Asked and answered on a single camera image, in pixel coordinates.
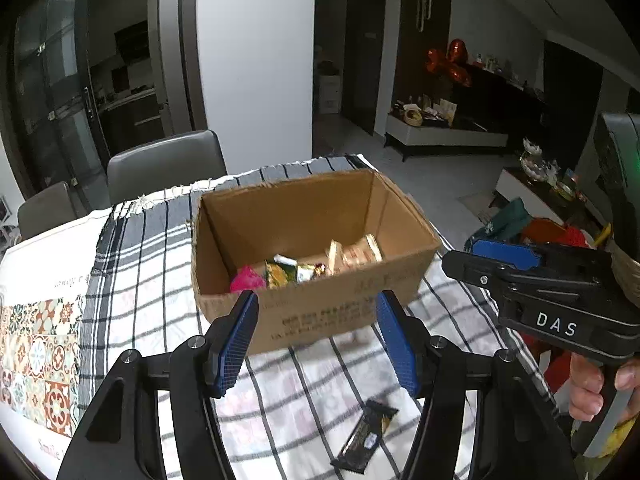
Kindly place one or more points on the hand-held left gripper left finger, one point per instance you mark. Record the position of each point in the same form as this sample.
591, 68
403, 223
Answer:
235, 345

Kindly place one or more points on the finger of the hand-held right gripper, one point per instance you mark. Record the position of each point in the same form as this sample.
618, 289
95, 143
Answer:
505, 252
470, 266

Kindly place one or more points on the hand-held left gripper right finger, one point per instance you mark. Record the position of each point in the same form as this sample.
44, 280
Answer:
397, 345

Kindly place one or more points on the pink snack packet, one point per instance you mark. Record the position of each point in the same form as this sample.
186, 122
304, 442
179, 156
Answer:
247, 280

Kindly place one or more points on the brown cardboard box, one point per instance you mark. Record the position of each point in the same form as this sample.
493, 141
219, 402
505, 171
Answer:
320, 315

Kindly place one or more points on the gold green foil packet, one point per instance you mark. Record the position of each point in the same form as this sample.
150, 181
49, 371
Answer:
281, 272

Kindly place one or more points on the black cracker packet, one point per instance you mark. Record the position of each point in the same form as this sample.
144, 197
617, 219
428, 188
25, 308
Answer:
365, 435

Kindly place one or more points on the beige snack packet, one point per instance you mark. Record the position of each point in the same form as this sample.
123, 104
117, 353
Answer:
335, 257
361, 251

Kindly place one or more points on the white silver snack packet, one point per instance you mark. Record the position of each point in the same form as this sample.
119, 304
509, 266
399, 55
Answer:
311, 272

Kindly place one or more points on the person's right hand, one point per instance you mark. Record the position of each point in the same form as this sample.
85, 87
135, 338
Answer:
587, 390

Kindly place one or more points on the white coffee table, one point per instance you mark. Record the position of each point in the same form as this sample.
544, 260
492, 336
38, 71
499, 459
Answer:
515, 185

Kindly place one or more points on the red cloth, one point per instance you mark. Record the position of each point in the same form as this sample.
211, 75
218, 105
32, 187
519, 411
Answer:
577, 237

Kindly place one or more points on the black white checkered tablecloth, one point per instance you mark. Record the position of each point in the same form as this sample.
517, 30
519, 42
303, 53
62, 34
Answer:
310, 390

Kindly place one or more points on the glass ornament bowl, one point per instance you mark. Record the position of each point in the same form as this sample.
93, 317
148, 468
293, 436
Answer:
532, 160

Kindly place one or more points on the white low cabinet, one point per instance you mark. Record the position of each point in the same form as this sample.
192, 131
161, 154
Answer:
445, 135

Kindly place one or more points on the wicker basket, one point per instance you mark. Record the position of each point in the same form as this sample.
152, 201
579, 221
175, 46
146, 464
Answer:
414, 118

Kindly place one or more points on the patterned tile table mat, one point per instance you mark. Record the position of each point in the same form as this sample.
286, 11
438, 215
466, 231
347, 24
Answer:
45, 340

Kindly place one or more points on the grey upholstered chair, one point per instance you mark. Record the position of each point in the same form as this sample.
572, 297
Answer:
165, 165
47, 210

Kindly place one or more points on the red foil balloon cluster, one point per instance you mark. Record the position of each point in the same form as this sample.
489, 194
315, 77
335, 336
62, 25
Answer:
450, 65

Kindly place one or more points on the white carton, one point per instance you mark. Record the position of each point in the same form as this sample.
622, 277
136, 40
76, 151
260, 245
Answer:
330, 95

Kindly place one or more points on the dark tall cabinet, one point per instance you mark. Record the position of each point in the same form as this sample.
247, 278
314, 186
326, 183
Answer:
425, 10

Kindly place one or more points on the glass sliding door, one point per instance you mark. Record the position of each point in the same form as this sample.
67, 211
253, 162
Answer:
60, 85

